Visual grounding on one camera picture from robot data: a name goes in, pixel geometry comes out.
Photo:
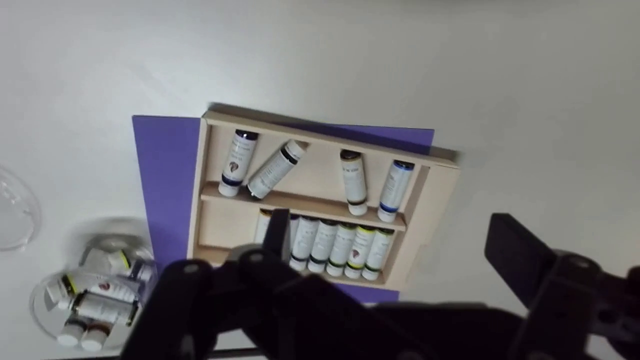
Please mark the purple paper sheet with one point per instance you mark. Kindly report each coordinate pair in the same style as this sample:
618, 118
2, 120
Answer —
167, 190

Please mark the white bottle red band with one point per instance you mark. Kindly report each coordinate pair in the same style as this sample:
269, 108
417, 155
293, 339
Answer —
95, 339

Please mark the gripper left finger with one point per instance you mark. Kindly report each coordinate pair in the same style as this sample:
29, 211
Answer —
200, 310

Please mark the white bottle black band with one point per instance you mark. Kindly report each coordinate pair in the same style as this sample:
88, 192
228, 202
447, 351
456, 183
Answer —
102, 309
274, 170

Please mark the clear plastic lid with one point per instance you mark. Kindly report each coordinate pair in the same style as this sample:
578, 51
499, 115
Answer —
15, 210

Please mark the white bottle yellow band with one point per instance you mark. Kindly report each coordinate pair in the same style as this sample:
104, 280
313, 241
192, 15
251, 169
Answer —
60, 289
105, 260

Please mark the white bottle dark band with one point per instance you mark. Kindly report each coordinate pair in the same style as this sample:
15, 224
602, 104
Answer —
141, 271
71, 335

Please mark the white bottle yellow cap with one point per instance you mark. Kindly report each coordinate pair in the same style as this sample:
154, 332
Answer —
360, 252

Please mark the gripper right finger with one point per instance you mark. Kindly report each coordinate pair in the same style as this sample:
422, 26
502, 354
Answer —
565, 300

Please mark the white bottle brown cap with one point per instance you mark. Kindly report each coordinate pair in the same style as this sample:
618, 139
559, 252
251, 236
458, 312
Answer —
354, 182

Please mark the white bottle dark green cap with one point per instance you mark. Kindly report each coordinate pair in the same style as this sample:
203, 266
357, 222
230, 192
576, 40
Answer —
342, 250

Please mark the white bottle navy cap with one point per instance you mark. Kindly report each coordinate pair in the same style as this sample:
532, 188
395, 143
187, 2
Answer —
237, 162

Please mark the clear plastic container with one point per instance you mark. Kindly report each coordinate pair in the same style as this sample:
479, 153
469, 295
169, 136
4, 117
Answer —
50, 320

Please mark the wooden tray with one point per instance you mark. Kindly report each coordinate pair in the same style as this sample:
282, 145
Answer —
320, 175

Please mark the white bottle red logo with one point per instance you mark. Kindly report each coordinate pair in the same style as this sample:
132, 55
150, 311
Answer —
102, 288

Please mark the white bottle blue cap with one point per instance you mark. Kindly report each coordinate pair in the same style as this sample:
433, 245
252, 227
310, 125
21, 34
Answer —
395, 190

